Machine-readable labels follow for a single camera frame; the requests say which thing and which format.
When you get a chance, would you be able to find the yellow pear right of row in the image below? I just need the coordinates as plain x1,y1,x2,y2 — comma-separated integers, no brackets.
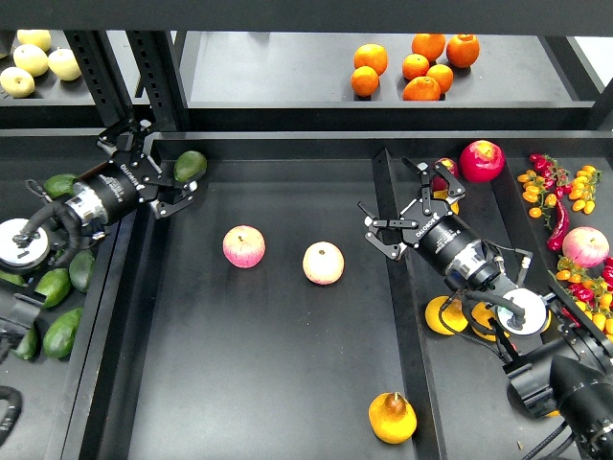
540,310,553,334

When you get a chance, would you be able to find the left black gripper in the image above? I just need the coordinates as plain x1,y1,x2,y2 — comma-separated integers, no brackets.
71,118,205,225

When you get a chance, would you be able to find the green avocado in tray corner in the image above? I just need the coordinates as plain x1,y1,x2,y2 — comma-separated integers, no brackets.
173,150,208,183

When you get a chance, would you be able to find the orange fruit top right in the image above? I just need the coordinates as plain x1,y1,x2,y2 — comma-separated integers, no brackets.
446,34,480,69

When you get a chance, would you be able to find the black metal shelf frame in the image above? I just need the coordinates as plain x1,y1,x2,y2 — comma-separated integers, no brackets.
1,1,612,130

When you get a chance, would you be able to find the yellow pear left of row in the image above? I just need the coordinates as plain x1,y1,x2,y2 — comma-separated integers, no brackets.
424,295,468,335

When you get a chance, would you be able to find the yellow pear near red apples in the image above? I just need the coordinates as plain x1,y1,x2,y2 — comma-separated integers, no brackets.
433,190,460,215

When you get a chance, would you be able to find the orange fruit far left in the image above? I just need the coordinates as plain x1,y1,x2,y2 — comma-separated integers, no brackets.
353,43,389,76

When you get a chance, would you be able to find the yellow cherry tomato bunch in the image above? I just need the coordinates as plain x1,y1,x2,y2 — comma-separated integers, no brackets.
569,165,602,215

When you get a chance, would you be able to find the green avocado middle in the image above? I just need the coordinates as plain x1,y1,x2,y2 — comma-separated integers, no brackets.
34,268,72,309

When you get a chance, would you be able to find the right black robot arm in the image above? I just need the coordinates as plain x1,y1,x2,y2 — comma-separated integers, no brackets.
364,158,612,459

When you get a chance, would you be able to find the orange cherry tomato bunch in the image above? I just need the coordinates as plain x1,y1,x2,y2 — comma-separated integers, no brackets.
516,170,557,219

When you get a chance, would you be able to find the small dark red apple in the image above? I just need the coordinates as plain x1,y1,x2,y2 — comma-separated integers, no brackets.
431,157,460,191

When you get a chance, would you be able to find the yellow pear middle of row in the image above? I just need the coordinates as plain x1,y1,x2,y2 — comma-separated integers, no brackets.
471,302,496,342

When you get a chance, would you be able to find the orange fruit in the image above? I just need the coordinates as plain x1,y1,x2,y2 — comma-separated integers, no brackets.
351,66,379,98
402,76,442,101
411,34,446,62
426,64,454,95
446,34,480,69
353,43,389,76
401,54,430,81

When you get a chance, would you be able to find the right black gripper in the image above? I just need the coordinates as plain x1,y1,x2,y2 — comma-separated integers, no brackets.
357,157,500,290

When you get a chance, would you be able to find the pink red apple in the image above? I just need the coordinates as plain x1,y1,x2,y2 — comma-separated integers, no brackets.
222,225,265,268

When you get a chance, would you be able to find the pale yellow pear front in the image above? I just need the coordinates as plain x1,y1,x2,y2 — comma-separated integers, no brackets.
1,66,35,99

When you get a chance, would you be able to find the pale yellow pear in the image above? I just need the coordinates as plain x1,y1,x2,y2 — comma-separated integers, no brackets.
12,44,49,78
48,48,81,81
16,29,52,52
1,66,35,99

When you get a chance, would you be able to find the red cherry tomato bunch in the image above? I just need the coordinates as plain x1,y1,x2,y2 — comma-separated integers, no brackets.
529,153,572,197

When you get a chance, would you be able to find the orange fruit right lower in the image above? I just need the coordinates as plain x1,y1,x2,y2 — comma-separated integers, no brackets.
426,64,454,95

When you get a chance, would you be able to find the black tray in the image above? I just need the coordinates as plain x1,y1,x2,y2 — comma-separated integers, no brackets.
0,126,144,460
60,129,613,460

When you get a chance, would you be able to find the orange fruit centre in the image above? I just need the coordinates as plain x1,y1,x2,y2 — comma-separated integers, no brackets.
401,54,430,81

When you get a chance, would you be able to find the pale yellow pear top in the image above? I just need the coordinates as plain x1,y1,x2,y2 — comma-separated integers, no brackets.
16,29,52,52

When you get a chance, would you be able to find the orange fruit lower left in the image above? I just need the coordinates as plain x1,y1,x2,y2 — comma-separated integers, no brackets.
351,66,379,98

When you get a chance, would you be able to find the dark green avocado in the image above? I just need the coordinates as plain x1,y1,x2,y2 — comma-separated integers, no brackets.
43,308,83,358

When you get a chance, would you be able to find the green avocado left edge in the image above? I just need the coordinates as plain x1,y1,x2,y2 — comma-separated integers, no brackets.
0,271,26,287

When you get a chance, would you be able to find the orange fruit front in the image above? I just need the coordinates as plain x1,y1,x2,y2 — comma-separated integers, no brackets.
402,76,442,101

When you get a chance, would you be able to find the yellow pear of row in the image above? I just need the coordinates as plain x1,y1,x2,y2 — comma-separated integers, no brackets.
471,302,496,342
424,295,468,335
540,310,553,334

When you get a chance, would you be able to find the dark avocado by tray wall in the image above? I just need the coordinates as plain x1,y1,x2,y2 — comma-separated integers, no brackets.
69,249,95,293

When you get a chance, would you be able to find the pale yellow pear right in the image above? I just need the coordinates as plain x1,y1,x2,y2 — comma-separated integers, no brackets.
48,48,81,81

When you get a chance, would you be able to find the green avocado left tray top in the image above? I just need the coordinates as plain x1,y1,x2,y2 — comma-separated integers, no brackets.
43,173,78,199

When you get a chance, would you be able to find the pale pink apple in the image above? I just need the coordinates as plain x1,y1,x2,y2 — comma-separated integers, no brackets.
303,241,345,286

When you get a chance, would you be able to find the black centre tray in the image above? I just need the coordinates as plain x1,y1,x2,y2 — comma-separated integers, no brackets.
60,129,613,460

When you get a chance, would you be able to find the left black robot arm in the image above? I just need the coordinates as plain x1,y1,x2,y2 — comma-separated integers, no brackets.
1,122,207,459

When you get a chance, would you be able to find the yellow pear with brown top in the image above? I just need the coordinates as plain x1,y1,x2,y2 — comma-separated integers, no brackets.
368,392,418,445

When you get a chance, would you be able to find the black left tray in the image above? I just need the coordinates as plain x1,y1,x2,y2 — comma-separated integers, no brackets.
0,126,144,460

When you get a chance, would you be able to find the red chili pepper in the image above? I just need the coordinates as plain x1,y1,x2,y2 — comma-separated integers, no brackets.
546,199,570,251

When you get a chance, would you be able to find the big red apple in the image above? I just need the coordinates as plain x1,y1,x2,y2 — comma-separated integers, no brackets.
459,140,506,183

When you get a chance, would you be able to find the pale yellow pear middle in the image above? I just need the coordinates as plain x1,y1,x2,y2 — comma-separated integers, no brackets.
12,44,49,78

